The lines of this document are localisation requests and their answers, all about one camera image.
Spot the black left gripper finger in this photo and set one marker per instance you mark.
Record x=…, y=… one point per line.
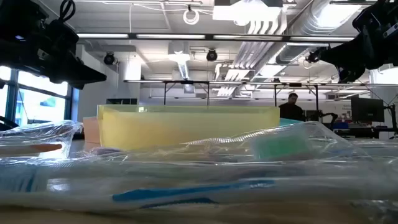
x=74, y=77
x=81, y=63

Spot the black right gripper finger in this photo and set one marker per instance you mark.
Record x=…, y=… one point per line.
x=345, y=48
x=351, y=65

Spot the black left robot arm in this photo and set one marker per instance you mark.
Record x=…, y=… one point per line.
x=15, y=18

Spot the white LED light strip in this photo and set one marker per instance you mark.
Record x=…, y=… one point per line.
x=248, y=37
x=171, y=36
x=102, y=36
x=323, y=39

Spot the large window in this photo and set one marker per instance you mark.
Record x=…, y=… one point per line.
x=40, y=102

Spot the black computer monitor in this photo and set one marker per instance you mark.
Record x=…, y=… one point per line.
x=367, y=109

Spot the orange translucent plastic bin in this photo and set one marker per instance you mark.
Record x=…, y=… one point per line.
x=91, y=130

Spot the blue background box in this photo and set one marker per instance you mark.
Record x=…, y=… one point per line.
x=341, y=125

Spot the long background light strip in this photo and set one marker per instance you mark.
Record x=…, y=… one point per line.
x=143, y=81

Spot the dark background desk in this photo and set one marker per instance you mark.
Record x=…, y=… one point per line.
x=357, y=132

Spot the wrapped orange toothbrush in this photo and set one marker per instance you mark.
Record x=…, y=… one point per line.
x=46, y=148

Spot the person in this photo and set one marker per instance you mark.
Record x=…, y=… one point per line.
x=290, y=112

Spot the wrapped purple toothbrush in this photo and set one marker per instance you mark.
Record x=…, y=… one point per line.
x=105, y=151

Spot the green translucent plastic bin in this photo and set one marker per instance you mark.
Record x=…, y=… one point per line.
x=289, y=122

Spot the white ceiling light panel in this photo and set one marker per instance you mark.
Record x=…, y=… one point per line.
x=248, y=12

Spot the wrapped green toothbrush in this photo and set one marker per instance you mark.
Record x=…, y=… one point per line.
x=280, y=146

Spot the yellow translucent plastic bin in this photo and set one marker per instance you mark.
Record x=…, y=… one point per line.
x=186, y=130

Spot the wrapped blue toothbrush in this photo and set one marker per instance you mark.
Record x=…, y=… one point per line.
x=186, y=190

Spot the black round overhead camera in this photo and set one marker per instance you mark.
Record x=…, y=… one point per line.
x=312, y=57
x=211, y=56
x=109, y=59

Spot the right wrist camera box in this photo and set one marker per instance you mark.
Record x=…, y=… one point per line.
x=367, y=20

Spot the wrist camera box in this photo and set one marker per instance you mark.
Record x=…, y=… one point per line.
x=62, y=35
x=367, y=20

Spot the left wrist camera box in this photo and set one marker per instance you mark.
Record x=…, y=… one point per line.
x=62, y=35

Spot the silver ventilation duct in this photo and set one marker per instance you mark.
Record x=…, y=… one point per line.
x=311, y=18

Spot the black overhead frame bar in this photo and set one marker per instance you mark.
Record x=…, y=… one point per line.
x=132, y=36

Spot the black background rig frame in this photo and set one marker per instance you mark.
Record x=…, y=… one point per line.
x=186, y=82
x=295, y=84

